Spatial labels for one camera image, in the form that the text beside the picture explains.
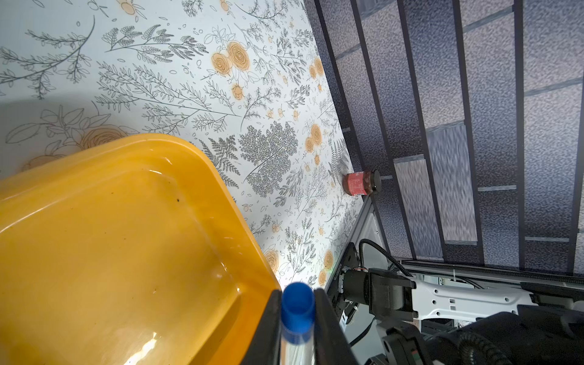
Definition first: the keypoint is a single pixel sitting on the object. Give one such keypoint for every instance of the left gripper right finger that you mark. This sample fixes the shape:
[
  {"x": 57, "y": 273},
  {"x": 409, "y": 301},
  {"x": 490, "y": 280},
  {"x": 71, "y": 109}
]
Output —
[{"x": 330, "y": 343}]

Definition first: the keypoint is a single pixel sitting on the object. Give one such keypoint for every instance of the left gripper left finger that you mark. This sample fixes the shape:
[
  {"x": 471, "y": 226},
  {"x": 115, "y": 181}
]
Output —
[{"x": 266, "y": 342}]

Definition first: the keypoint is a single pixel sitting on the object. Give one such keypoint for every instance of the yellow plastic tray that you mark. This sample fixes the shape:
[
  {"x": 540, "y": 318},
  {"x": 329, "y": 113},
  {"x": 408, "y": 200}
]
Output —
[{"x": 132, "y": 252}]

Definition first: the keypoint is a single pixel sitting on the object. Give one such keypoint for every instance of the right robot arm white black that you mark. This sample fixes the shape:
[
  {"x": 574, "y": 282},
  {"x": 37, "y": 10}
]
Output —
[{"x": 419, "y": 322}]

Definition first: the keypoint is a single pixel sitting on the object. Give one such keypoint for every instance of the small red jar black lid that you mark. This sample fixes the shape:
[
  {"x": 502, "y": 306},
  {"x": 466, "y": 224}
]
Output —
[{"x": 364, "y": 183}]

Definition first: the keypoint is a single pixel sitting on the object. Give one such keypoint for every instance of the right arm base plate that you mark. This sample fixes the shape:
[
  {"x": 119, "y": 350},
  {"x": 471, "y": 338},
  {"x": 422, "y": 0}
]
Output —
[{"x": 334, "y": 288}]

